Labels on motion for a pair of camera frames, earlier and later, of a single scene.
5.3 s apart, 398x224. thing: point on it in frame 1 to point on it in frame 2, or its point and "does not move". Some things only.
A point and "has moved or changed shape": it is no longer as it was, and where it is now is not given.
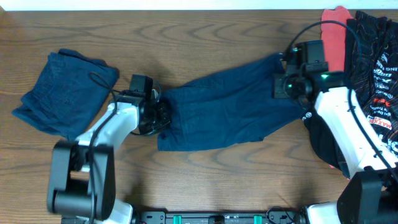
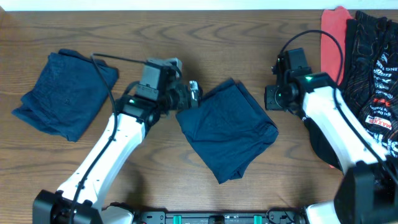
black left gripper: x=161 y=115 to x=185 y=98
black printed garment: x=371 y=43 does not move
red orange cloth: x=333 y=35 does not move
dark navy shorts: x=234 y=105 has moved or changed shape
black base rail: x=294 y=216 does not move
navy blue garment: x=68 y=93 does not move
